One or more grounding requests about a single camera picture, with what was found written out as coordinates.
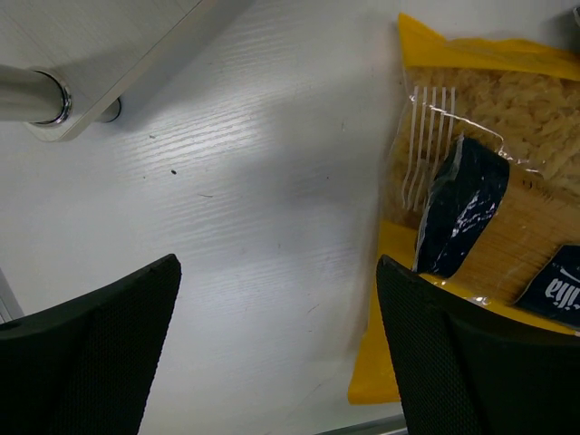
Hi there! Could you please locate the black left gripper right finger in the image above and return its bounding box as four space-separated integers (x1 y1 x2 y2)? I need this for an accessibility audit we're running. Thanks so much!
376 256 579 434

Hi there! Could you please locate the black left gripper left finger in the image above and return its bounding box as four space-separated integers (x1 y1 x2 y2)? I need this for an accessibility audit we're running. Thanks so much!
1 254 181 434

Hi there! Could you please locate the yellow fusilli pasta bag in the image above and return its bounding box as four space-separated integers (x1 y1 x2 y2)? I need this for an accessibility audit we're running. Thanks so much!
347 12 580 404

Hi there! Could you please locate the white two-tier shelf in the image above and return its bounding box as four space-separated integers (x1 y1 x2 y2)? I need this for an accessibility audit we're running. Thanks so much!
0 0 255 142

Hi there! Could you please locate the spaghetti bag with navy ends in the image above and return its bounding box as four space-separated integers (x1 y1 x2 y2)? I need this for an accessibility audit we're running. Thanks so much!
412 138 579 329

